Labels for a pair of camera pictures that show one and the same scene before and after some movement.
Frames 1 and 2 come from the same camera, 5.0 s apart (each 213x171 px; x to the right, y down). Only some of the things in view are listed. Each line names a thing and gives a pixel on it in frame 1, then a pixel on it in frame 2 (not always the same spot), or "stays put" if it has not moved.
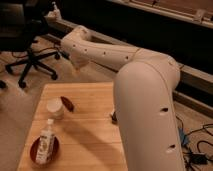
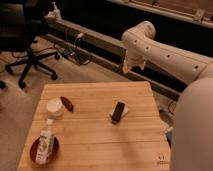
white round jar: [55, 108] stays put
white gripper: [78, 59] → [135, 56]
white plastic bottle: [46, 144] stays put
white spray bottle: [57, 12] stays put
